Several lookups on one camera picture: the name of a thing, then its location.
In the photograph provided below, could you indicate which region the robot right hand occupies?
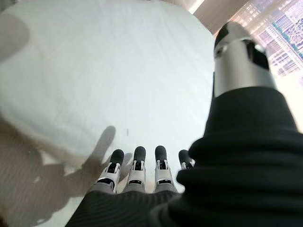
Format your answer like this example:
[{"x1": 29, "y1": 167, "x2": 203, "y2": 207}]
[{"x1": 66, "y1": 20, "x2": 303, "y2": 227}]

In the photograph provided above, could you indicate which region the white duvet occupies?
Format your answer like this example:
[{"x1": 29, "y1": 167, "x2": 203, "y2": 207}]
[{"x1": 0, "y1": 0, "x2": 216, "y2": 171}]

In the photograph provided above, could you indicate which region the beige bed cover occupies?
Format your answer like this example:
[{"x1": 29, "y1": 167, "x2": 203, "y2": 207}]
[{"x1": 0, "y1": 113, "x2": 114, "y2": 227}]

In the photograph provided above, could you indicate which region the window with city view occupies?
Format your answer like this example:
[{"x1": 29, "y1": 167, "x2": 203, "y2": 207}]
[{"x1": 236, "y1": 0, "x2": 303, "y2": 79}]

